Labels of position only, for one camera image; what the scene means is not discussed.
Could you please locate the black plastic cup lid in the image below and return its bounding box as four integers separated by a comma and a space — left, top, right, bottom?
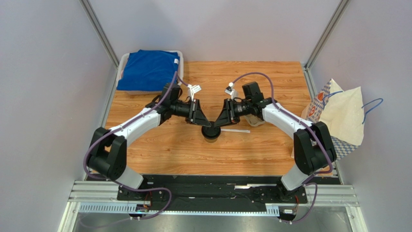
201, 126, 221, 140

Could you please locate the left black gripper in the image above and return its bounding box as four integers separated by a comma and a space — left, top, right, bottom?
170, 99, 211, 127

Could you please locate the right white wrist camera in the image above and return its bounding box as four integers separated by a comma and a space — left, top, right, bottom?
224, 82, 238, 100

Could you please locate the white wrapped straw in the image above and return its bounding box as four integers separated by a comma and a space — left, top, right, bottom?
221, 129, 250, 133

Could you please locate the blue folded towel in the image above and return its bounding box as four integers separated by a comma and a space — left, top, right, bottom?
116, 49, 180, 93

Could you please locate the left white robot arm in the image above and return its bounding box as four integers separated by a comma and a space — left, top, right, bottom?
84, 83, 211, 189

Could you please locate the aluminium rail frame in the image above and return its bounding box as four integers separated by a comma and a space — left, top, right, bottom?
58, 181, 368, 232

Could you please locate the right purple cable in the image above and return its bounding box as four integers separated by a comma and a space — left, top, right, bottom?
232, 72, 334, 225

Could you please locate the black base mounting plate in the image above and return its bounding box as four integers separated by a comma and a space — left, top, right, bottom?
114, 174, 309, 213

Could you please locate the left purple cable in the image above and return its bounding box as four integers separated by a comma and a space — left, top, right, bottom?
75, 71, 194, 226

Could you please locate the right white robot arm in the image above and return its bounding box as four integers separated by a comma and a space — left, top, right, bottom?
214, 82, 337, 191

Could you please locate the blue checkered paper bag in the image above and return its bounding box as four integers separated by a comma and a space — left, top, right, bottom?
301, 79, 383, 160

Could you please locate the grey pulp cup carrier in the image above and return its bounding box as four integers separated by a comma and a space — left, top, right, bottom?
245, 115, 265, 127

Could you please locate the brown paper coffee cup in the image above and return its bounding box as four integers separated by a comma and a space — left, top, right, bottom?
205, 137, 218, 144

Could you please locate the purple cable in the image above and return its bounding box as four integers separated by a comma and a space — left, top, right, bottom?
75, 71, 194, 226
232, 72, 334, 225

